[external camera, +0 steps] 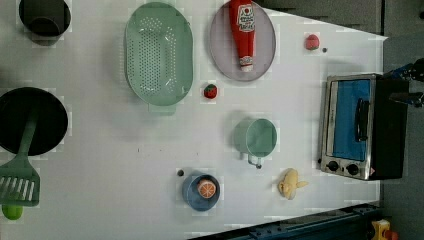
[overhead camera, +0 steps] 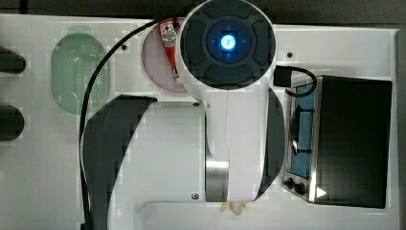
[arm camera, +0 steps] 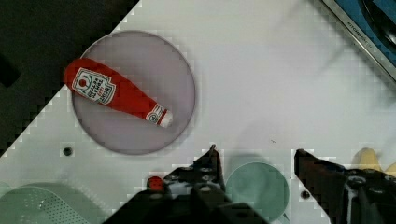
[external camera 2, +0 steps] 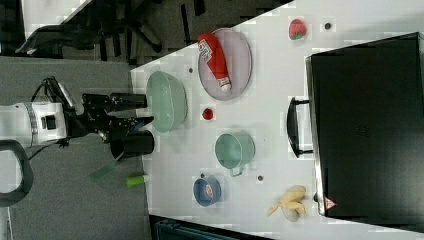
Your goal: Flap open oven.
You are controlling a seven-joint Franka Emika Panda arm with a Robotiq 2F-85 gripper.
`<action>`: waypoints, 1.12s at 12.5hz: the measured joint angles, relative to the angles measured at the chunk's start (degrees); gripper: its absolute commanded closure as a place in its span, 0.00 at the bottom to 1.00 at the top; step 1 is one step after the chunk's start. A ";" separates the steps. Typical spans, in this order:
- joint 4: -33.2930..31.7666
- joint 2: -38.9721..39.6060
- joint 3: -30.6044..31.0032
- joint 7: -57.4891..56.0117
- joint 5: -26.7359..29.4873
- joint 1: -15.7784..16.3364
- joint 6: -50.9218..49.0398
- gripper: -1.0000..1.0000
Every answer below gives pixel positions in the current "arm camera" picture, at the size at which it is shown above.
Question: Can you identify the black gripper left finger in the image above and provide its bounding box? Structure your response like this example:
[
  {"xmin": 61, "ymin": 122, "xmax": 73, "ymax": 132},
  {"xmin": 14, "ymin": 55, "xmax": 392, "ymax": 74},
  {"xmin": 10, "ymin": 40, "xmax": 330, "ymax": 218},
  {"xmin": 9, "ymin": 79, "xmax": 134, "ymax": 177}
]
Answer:
[{"xmin": 163, "ymin": 144, "xmax": 225, "ymax": 198}]

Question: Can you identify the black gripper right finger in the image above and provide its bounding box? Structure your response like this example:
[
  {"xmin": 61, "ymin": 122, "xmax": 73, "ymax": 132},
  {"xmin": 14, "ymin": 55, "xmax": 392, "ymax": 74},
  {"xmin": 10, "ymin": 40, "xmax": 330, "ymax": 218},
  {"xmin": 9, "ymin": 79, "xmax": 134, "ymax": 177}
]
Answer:
[{"xmin": 294, "ymin": 149, "xmax": 396, "ymax": 224}]

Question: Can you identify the black toaster oven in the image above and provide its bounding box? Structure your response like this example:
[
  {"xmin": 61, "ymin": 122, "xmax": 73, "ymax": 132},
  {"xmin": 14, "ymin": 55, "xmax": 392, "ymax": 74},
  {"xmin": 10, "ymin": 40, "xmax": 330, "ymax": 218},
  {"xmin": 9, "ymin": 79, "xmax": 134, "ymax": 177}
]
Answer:
[{"xmin": 319, "ymin": 0, "xmax": 396, "ymax": 81}]

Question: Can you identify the yellow plush banana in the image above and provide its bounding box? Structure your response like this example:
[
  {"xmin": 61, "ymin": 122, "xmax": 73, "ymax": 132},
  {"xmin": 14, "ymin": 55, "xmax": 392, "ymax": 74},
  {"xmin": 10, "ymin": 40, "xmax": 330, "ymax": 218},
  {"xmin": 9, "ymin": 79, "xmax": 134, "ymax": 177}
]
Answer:
[{"xmin": 351, "ymin": 147, "xmax": 396, "ymax": 177}]

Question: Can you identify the small red strawberry toy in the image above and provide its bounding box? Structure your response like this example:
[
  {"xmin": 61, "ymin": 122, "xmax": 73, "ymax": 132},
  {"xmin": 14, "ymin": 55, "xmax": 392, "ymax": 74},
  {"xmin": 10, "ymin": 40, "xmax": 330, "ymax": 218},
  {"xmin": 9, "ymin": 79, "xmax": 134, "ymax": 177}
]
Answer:
[{"xmin": 147, "ymin": 176, "xmax": 163, "ymax": 191}]

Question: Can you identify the green metal mug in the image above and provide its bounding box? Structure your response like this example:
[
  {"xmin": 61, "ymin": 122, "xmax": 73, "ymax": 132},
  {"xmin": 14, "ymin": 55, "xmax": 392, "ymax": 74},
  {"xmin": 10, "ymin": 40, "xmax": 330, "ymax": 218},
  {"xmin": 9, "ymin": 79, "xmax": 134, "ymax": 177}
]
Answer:
[{"xmin": 226, "ymin": 162, "xmax": 290, "ymax": 224}]

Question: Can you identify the grey round plate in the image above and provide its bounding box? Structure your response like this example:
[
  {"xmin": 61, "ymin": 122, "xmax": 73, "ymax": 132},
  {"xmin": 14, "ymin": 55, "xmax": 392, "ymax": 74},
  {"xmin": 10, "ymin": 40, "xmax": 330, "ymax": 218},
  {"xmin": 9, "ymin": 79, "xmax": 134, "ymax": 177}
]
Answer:
[{"xmin": 64, "ymin": 31, "xmax": 196, "ymax": 155}]

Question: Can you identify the red plush ketchup bottle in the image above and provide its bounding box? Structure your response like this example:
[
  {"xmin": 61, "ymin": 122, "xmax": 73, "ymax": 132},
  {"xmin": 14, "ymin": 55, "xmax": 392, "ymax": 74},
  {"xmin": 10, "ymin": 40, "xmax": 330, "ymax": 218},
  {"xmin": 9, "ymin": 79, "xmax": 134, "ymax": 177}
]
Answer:
[{"xmin": 64, "ymin": 58, "xmax": 173, "ymax": 128}]

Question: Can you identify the green perforated colander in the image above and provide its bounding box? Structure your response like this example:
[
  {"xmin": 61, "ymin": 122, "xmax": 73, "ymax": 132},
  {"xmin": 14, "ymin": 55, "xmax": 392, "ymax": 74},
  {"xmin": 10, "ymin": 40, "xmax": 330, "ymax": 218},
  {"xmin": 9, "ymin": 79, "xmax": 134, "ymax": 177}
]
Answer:
[{"xmin": 0, "ymin": 182, "xmax": 106, "ymax": 224}]

